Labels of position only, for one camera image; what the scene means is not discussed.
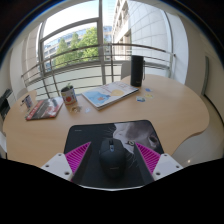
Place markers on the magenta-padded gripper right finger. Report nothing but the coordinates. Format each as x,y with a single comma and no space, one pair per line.
161,166

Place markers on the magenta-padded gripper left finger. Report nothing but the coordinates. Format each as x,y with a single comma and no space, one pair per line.
60,165

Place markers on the black computer mouse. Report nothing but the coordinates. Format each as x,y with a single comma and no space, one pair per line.
112,160

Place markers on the black printed mouse pad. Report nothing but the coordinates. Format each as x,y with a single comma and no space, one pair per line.
90,133

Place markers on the red and dark magazine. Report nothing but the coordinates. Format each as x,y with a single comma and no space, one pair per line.
45,108

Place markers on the white chair with wooden legs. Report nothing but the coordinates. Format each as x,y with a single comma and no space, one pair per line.
2,143

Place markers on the small potted plant mug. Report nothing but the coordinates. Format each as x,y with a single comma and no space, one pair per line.
69,96

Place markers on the small pen cup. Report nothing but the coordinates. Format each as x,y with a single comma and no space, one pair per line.
28,102

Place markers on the blue and white sticker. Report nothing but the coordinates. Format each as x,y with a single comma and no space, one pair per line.
140,99

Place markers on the small yellow sticker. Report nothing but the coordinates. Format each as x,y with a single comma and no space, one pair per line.
149,95

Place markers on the small blue sticker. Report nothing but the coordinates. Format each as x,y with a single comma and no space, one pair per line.
148,89

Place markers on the white chair back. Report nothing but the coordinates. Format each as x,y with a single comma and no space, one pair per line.
21,93
125,70

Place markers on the black and white printer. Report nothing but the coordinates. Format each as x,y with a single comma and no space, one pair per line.
5,103

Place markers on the white and blue booklet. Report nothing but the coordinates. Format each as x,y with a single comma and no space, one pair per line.
108,94

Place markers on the black cylindrical bottle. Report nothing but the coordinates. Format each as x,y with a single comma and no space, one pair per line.
137,71

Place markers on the grey-green door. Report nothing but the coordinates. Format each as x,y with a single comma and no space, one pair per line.
206,76

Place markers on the metal balcony railing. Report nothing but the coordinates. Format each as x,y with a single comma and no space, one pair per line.
83,48

